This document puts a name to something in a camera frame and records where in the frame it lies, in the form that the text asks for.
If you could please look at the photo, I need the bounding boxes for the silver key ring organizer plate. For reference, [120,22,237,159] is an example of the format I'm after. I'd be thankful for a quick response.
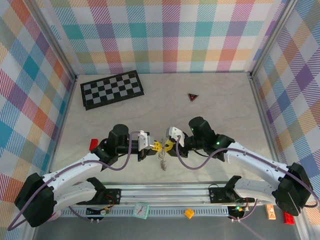
[156,144,168,172]

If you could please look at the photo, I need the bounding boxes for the black and silver chessboard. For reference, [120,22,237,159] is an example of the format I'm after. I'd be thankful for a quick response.
[79,70,145,112]

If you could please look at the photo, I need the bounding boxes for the mint green square clock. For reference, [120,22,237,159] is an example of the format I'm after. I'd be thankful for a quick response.
[132,201,150,220]

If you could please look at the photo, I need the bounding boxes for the orange wooden block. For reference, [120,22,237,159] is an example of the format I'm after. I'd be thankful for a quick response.
[265,204,277,221]

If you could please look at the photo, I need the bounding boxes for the red toy brick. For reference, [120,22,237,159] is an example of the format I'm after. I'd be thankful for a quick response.
[282,211,296,225]

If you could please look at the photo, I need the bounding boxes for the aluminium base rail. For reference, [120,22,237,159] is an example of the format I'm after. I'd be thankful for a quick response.
[74,181,305,208]

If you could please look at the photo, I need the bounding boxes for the slotted grey cable duct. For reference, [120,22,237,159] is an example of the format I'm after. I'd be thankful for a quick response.
[59,206,232,219]

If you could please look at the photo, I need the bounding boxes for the aluminium side rail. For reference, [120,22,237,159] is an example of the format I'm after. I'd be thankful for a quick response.
[23,77,78,240]
[248,72,316,240]

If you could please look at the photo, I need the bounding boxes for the small controller board with wires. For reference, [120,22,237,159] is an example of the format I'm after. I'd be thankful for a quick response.
[85,205,112,216]
[228,203,251,218]

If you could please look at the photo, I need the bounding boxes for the aluminium corner post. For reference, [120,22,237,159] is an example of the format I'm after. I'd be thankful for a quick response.
[29,0,79,82]
[248,0,300,80]

